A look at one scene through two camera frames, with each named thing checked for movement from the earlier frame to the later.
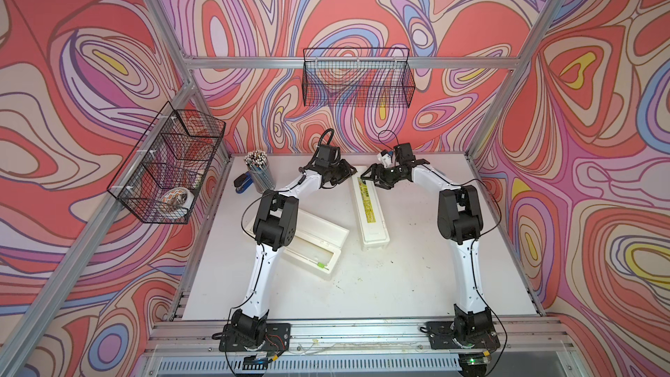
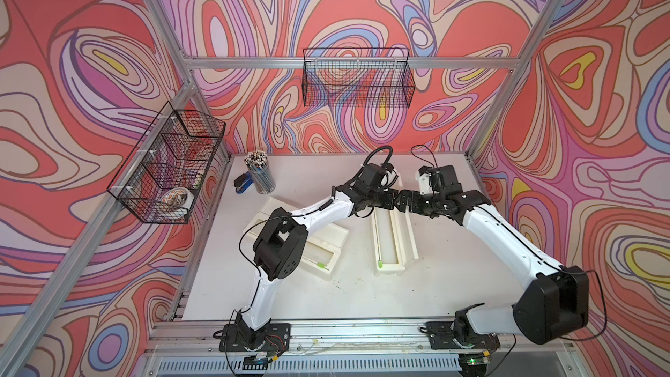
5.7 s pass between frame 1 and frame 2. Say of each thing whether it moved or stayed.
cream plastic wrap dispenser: stayed
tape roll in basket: stayed
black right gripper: moved
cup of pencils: stayed
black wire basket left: stayed
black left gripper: moved
